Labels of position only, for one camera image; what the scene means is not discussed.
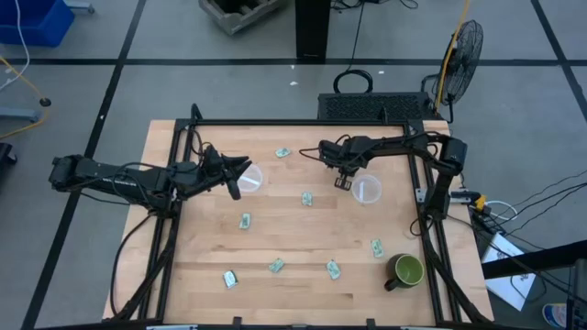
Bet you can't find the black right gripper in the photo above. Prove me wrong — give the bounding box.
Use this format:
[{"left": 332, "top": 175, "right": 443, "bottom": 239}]
[{"left": 317, "top": 136, "right": 371, "bottom": 192}]

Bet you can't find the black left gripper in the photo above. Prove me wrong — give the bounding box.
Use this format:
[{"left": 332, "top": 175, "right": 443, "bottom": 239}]
[{"left": 199, "top": 144, "right": 253, "bottom": 202}]

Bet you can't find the clear plastic bowl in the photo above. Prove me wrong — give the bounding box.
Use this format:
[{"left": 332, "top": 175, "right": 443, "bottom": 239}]
[
  {"left": 236, "top": 163, "right": 265, "bottom": 193},
  {"left": 350, "top": 173, "right": 383, "bottom": 205}
]

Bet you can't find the black perforated computer case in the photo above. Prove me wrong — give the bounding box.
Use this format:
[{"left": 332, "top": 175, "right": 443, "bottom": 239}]
[{"left": 316, "top": 91, "right": 444, "bottom": 123}]

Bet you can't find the green ceramic mug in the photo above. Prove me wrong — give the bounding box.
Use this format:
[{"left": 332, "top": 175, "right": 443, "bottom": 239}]
[{"left": 383, "top": 253, "right": 426, "bottom": 292}]

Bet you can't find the black upright tower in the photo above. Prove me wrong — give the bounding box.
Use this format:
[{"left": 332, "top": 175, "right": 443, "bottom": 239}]
[{"left": 294, "top": 0, "right": 332, "bottom": 63}]

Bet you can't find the grey wooden crate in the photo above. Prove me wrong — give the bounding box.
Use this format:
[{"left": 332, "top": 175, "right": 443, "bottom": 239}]
[{"left": 198, "top": 0, "right": 290, "bottom": 37}]

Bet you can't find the black floor fan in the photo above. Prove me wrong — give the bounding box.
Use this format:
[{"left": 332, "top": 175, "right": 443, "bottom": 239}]
[{"left": 421, "top": 19, "right": 485, "bottom": 124}]

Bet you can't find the white printed paper box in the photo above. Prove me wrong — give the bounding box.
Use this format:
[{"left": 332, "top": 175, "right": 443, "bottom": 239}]
[{"left": 481, "top": 231, "right": 537, "bottom": 313}]

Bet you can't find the black slanted beam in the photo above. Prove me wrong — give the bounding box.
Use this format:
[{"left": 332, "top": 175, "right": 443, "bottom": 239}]
[{"left": 481, "top": 239, "right": 587, "bottom": 281}]

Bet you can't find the grey metal bench foot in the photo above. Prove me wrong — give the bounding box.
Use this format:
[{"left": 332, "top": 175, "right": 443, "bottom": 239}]
[
  {"left": 63, "top": 0, "right": 96, "bottom": 15},
  {"left": 0, "top": 106, "right": 42, "bottom": 124}
]

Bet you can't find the black floor object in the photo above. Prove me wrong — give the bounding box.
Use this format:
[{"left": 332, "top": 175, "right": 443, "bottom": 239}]
[{"left": 0, "top": 142, "right": 19, "bottom": 167}]

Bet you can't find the blue white round object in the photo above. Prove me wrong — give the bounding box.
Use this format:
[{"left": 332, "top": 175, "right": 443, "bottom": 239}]
[{"left": 541, "top": 302, "right": 570, "bottom": 330}]

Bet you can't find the blue plastic bin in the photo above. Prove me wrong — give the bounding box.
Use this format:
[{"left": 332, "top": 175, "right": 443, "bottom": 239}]
[{"left": 0, "top": 0, "right": 76, "bottom": 49}]

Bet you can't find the black equipment stand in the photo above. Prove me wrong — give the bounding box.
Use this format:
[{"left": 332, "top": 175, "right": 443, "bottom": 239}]
[{"left": 566, "top": 258, "right": 587, "bottom": 330}]

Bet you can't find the black aluminium table frame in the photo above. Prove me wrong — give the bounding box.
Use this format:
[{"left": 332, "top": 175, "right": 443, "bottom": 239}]
[{"left": 109, "top": 103, "right": 495, "bottom": 330}]

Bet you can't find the black coiled cable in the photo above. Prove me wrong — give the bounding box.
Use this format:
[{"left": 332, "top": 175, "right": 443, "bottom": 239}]
[{"left": 332, "top": 0, "right": 375, "bottom": 95}]

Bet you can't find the white looped cable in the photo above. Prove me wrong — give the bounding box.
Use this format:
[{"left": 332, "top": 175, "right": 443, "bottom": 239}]
[{"left": 484, "top": 199, "right": 520, "bottom": 222}]

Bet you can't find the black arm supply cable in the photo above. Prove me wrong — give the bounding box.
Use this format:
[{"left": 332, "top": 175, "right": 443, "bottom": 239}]
[{"left": 108, "top": 212, "right": 158, "bottom": 318}]

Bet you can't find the yellow cable by fan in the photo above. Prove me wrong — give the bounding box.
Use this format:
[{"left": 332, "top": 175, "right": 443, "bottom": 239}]
[{"left": 434, "top": 0, "right": 471, "bottom": 111}]

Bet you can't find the yellow floor cable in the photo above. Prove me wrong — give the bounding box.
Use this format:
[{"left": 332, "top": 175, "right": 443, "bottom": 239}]
[{"left": 0, "top": 55, "right": 50, "bottom": 141}]

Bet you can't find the white thin cable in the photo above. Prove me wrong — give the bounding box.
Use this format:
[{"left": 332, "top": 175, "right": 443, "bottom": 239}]
[{"left": 0, "top": 0, "right": 31, "bottom": 91}]

